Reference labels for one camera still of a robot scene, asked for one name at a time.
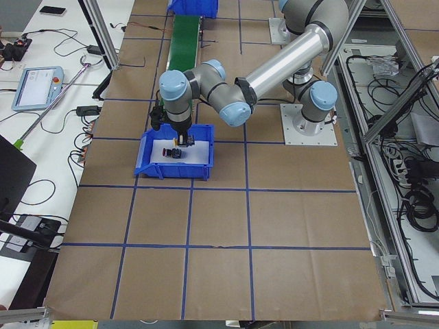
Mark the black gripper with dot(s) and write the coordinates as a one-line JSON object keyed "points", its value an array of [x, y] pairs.
{"points": [[181, 127]]}

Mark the red push button switch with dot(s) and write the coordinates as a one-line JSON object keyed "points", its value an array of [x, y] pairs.
{"points": [[174, 153]]}

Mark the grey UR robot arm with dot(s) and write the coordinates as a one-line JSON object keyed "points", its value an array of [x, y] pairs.
{"points": [[318, 25]]}

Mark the blue plastic bin near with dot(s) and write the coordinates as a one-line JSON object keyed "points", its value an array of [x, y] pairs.
{"points": [[174, 170]]}

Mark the blue plastic bin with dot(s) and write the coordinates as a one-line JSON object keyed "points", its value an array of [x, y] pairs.
{"points": [[205, 8], [174, 170]]}

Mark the green conveyor belt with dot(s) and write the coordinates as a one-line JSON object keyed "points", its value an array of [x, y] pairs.
{"points": [[183, 48]]}

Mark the black power adapter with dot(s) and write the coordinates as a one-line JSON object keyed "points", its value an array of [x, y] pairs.
{"points": [[84, 111]]}

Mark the metal reacher pole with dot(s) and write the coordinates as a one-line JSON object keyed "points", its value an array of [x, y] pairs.
{"points": [[85, 65]]}

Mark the black power brick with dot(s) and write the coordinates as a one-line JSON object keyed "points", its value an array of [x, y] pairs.
{"points": [[94, 50]]}

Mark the blue plastic bin far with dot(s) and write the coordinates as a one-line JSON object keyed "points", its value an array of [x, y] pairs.
{"points": [[205, 8]]}

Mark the robot teach pendant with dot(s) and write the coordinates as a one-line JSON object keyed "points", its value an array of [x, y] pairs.
{"points": [[38, 87]]}

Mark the black monitor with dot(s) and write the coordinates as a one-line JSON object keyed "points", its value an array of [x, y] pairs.
{"points": [[17, 171]]}

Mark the black smartphone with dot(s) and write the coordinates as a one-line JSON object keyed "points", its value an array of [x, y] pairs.
{"points": [[53, 10]]}

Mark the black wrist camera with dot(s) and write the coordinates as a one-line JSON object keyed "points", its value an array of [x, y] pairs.
{"points": [[157, 117]]}

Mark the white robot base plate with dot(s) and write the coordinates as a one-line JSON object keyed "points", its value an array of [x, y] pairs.
{"points": [[298, 131]]}

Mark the aluminium frame post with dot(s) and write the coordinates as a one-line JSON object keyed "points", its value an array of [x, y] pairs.
{"points": [[95, 20]]}

